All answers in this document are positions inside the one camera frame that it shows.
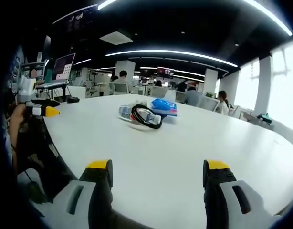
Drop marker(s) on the blue tissue packet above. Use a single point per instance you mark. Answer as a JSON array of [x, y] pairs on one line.
[[164, 107]]

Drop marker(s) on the clear plastic water bottle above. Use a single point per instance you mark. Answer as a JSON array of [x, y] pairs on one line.
[[139, 115]]

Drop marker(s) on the white office chair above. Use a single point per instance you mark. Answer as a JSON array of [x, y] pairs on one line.
[[120, 88], [208, 103]]

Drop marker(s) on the black standing desk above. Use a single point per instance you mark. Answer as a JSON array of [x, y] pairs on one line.
[[54, 89]]

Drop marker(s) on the ceiling air conditioner panel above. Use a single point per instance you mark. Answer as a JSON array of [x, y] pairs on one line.
[[116, 37]]

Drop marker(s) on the white table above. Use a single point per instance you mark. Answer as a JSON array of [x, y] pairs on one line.
[[160, 155]]

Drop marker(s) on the green toy on windowsill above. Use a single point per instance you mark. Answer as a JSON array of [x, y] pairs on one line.
[[265, 117]]

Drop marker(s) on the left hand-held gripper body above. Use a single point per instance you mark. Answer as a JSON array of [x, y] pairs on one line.
[[26, 89]]

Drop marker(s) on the open laptop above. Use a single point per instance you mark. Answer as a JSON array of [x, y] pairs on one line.
[[61, 71]]

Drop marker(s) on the green potted plant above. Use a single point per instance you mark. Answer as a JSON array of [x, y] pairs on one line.
[[209, 94]]

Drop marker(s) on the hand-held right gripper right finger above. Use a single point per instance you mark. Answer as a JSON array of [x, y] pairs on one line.
[[234, 198]]

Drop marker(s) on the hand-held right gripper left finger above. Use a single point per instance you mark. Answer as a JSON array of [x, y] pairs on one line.
[[75, 198]]

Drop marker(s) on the hanging display screen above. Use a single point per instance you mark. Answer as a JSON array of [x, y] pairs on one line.
[[165, 72]]

